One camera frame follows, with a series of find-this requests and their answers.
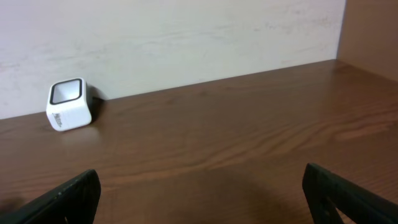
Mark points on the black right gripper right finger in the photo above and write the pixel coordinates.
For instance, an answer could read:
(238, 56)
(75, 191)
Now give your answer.
(327, 194)

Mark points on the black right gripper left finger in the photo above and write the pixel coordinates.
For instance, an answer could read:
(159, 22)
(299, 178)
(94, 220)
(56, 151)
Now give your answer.
(74, 201)

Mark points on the white barcode scanner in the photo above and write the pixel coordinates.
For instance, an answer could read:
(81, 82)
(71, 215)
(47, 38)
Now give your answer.
(69, 105)

